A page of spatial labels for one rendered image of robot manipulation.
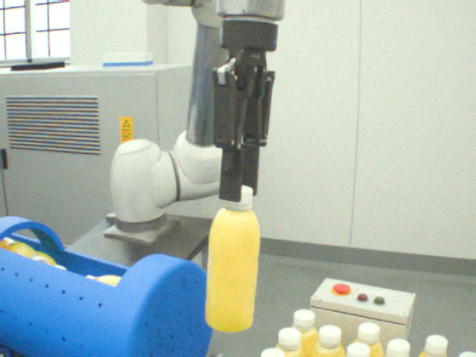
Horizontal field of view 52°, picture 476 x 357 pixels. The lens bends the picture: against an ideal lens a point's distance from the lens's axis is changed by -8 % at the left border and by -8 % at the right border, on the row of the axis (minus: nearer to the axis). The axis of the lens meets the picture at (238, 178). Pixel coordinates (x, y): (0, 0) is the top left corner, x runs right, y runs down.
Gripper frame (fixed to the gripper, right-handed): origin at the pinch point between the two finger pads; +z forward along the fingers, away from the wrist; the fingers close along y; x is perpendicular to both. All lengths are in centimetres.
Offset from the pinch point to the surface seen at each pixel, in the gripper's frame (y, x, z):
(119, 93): -131, -140, 1
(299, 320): -20.8, 3.3, 30.0
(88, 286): 4.0, -24.9, 22.5
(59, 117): -125, -177, 16
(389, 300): -35.9, 16.7, 28.7
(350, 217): -282, -61, 82
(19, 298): 8.4, -39.2, 28.2
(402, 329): -31.3, 21.1, 32.1
